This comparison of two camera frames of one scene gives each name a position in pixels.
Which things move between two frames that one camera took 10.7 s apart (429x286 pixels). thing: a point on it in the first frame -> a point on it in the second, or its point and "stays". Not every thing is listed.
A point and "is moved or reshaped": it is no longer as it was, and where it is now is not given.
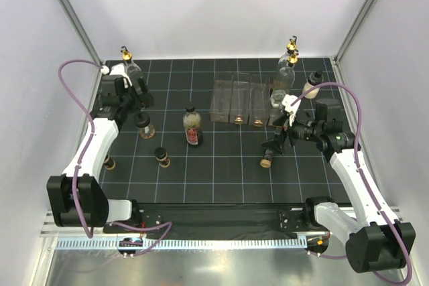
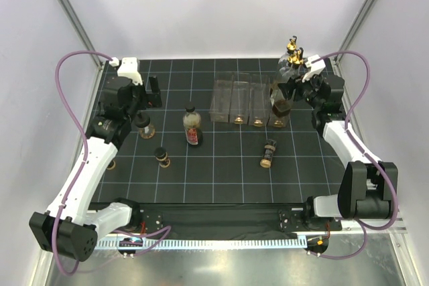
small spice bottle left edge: [108, 163] stays
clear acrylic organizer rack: [242, 98] stays
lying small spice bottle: [267, 157] stays
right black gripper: [275, 144] -> [296, 83]
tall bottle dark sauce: [132, 69] is moved or reshaped
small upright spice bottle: [161, 155] stays
